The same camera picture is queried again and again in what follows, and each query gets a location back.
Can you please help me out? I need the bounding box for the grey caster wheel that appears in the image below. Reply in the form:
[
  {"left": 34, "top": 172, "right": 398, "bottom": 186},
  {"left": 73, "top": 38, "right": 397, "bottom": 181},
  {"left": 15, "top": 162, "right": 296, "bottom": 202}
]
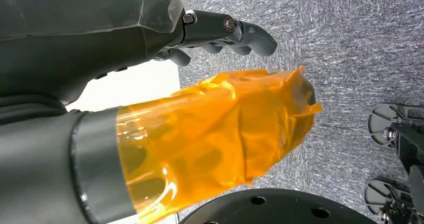
[
  {"left": 363, "top": 178, "right": 415, "bottom": 224},
  {"left": 366, "top": 103, "right": 424, "bottom": 149}
]

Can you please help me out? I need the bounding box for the black caster frame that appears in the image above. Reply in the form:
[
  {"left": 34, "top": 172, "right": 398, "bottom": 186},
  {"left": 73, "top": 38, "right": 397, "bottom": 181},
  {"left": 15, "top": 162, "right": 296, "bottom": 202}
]
[{"left": 392, "top": 121, "right": 424, "bottom": 224}]

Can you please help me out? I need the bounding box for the black round base plate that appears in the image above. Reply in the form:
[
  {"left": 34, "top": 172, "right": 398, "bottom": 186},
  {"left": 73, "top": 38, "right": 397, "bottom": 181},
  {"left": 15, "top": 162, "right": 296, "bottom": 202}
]
[{"left": 178, "top": 188, "right": 379, "bottom": 224}]

